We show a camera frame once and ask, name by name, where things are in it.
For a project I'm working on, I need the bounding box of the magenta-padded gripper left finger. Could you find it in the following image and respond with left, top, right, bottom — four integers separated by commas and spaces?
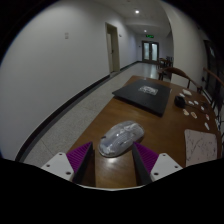
40, 141, 97, 186

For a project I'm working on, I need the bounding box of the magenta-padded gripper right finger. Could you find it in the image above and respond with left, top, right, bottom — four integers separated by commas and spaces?
131, 141, 184, 187

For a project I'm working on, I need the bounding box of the translucent grey computer mouse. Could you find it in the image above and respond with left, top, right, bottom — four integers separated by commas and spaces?
97, 120, 145, 158

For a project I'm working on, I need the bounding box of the black mouse pad white print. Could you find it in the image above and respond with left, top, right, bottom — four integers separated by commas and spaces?
112, 78, 173, 118

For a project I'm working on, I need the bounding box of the small black box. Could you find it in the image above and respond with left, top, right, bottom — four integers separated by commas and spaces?
174, 95, 186, 109

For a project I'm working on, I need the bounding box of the flat white card box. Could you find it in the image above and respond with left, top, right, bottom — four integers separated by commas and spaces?
181, 88, 193, 97

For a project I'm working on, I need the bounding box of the wooden curved-back armchair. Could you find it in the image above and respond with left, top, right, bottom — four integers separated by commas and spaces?
157, 66, 204, 94

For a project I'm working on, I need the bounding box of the small dark chair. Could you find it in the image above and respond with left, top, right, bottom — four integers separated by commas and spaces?
158, 56, 174, 70

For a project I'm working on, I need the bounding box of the black railing with wooden handrail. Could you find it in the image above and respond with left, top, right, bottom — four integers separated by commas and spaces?
201, 66, 224, 148

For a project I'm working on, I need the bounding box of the dark framed window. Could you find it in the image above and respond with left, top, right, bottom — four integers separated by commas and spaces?
203, 39, 223, 101

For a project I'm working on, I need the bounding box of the glass double door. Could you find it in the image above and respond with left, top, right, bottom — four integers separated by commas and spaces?
141, 40, 160, 63

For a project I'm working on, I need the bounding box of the beige corridor door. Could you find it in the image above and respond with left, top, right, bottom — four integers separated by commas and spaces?
105, 22, 121, 74

